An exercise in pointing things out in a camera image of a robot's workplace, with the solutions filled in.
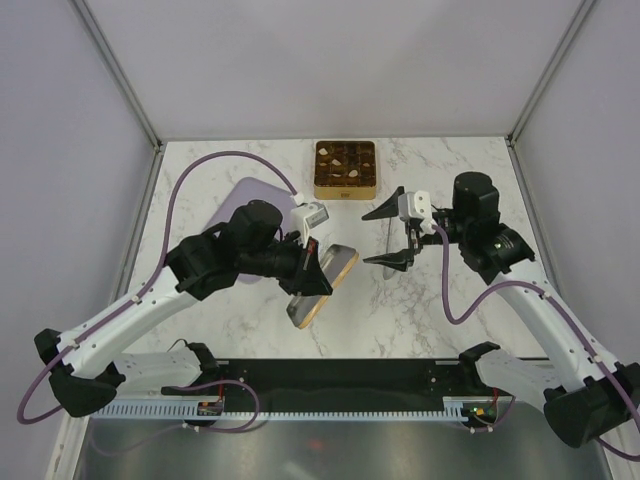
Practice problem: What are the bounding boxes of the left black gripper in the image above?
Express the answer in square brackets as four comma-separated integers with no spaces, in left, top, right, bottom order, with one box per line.
[240,232,333,298]

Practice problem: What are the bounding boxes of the dark metal tin lid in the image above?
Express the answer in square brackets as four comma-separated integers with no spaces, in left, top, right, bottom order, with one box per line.
[286,244,359,329]

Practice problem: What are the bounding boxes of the metal tongs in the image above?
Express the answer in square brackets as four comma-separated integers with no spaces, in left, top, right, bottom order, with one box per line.
[382,218,403,281]

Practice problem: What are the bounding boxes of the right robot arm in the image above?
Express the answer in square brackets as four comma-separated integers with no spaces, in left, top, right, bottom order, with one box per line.
[362,172,639,448]

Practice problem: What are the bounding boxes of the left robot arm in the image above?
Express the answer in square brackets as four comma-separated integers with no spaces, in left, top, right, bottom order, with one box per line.
[34,200,333,417]

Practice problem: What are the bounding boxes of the gold chocolate tin box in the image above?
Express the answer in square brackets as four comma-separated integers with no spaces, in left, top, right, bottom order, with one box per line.
[313,140,377,200]

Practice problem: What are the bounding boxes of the lilac plastic tray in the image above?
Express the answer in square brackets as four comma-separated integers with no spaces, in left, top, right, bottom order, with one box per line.
[201,178,293,290]

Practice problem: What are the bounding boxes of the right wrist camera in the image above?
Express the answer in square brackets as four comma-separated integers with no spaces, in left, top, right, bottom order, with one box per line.
[398,190,435,235]

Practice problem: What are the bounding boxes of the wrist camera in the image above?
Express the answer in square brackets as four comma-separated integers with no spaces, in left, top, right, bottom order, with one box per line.
[398,190,435,235]
[290,193,329,246]

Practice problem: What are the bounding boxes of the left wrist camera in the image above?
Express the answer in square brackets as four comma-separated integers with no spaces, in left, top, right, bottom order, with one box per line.
[290,193,329,246]

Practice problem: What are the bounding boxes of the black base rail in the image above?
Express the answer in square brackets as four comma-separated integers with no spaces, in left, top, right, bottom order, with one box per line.
[196,358,494,411]

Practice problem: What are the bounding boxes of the white cable duct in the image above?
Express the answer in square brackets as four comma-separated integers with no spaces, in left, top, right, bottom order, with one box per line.
[90,397,489,423]

